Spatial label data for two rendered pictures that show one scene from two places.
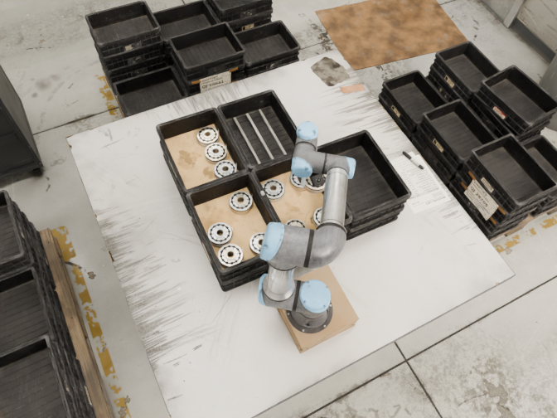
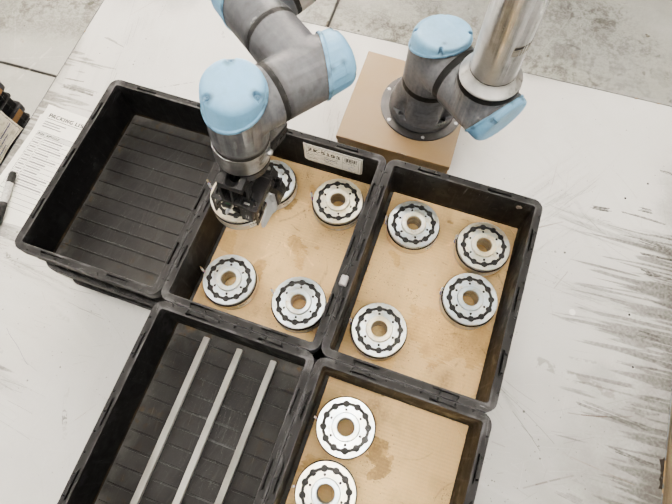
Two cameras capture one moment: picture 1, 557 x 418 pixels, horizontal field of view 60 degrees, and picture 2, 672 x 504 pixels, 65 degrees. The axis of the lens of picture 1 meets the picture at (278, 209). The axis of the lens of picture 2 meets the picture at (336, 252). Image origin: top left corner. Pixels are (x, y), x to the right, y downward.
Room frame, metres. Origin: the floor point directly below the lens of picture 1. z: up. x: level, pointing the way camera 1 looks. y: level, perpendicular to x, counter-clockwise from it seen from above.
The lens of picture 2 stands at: (1.25, 0.30, 1.81)
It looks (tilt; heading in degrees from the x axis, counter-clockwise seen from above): 69 degrees down; 234
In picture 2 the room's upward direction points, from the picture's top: 4 degrees counter-clockwise
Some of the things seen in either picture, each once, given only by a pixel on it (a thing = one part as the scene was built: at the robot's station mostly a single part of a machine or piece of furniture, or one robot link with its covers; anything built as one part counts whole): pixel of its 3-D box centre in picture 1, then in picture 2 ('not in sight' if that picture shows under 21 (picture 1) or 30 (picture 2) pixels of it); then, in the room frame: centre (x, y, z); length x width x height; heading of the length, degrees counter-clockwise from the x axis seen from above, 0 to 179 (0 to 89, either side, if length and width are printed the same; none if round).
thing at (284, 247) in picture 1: (282, 270); (512, 13); (0.64, -0.04, 1.17); 0.15 x 0.12 x 0.55; 85
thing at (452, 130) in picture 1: (451, 145); not in sight; (1.97, -1.04, 0.31); 0.40 x 0.30 x 0.34; 33
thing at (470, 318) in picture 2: (220, 233); (469, 299); (0.90, 0.23, 0.86); 0.10 x 0.10 x 0.01
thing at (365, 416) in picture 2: (225, 169); (345, 427); (1.23, 0.26, 0.86); 0.10 x 0.10 x 0.01
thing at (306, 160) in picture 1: (307, 161); (299, 65); (1.01, -0.08, 1.29); 0.11 x 0.11 x 0.08; 85
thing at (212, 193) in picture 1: (236, 226); (431, 284); (0.94, 0.17, 0.87); 0.40 x 0.30 x 0.11; 31
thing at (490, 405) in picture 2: (236, 220); (435, 276); (0.94, 0.17, 0.92); 0.40 x 0.30 x 0.02; 31
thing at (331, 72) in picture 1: (329, 70); not in sight; (2.09, -0.20, 0.71); 0.22 x 0.19 x 0.01; 33
